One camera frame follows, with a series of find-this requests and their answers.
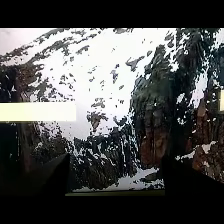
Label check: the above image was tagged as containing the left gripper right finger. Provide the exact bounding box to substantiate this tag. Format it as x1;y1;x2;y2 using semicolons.
160;154;224;197

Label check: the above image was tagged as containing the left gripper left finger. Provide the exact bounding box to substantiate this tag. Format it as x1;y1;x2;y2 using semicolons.
18;153;71;197

